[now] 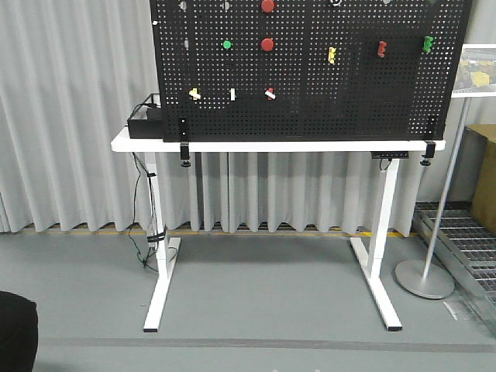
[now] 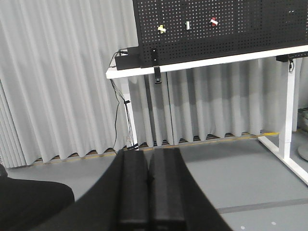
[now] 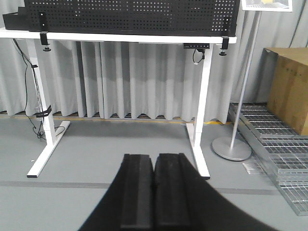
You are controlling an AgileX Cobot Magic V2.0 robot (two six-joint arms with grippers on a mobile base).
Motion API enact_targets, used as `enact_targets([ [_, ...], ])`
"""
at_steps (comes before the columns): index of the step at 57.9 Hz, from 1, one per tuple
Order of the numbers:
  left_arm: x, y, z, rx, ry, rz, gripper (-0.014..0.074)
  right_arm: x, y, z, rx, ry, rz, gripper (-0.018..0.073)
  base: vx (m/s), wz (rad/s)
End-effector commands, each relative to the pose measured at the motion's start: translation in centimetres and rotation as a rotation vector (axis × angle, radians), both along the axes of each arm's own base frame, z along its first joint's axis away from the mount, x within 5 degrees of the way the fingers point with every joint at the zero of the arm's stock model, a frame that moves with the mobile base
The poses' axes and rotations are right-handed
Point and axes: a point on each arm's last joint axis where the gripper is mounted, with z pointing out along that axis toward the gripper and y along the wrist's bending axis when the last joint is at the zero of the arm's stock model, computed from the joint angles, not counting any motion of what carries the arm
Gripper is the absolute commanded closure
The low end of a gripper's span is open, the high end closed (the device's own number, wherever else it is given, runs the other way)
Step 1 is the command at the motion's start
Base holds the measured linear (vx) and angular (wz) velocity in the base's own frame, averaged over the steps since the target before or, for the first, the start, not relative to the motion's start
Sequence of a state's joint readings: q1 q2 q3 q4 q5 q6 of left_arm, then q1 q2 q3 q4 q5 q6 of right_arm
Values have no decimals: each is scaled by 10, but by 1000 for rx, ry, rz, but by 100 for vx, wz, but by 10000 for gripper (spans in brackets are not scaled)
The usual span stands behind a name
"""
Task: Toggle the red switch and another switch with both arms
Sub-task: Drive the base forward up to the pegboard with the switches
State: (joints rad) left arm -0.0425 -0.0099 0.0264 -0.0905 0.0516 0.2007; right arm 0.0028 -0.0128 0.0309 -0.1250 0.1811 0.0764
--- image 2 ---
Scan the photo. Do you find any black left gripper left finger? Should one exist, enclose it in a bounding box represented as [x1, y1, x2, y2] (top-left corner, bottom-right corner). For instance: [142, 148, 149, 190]
[38, 150, 148, 231]

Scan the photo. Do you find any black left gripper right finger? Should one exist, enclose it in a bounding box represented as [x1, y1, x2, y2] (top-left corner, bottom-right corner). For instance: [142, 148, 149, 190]
[149, 148, 231, 231]

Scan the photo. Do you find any black robot base cover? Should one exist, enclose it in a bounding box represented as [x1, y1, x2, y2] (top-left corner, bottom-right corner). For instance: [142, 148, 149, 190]
[0, 166, 75, 231]

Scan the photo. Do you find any grey pleated curtain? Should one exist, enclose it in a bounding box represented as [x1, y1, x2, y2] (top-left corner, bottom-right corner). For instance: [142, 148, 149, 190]
[0, 0, 308, 169]

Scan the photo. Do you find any white desk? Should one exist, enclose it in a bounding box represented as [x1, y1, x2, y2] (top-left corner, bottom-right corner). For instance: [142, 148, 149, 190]
[105, 45, 308, 184]

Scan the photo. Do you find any grey round stand base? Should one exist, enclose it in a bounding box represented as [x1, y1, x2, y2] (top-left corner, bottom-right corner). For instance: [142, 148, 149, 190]
[297, 144, 308, 161]

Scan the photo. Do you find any black power strip box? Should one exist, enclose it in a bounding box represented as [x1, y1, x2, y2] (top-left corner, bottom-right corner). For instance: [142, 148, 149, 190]
[115, 46, 141, 70]

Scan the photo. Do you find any black perforated pegboard panel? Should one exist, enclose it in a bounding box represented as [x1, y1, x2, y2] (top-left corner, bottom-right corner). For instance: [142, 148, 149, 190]
[133, 0, 308, 67]

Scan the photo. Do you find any black desk control box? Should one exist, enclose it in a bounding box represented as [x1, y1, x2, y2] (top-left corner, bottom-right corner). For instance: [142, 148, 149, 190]
[276, 51, 308, 73]

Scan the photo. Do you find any black hanging cable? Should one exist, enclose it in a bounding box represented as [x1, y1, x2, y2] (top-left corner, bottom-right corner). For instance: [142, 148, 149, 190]
[108, 49, 139, 151]

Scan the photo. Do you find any black pegboard clamp bracket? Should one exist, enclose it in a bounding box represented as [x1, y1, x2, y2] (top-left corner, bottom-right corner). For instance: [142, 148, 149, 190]
[151, 48, 161, 84]

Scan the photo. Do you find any green toggle switch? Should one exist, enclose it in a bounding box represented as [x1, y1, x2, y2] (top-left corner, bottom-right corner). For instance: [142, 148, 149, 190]
[185, 21, 191, 30]

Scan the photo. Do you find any red toggle switch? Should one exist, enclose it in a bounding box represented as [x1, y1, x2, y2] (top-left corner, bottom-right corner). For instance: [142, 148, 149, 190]
[210, 17, 218, 26]

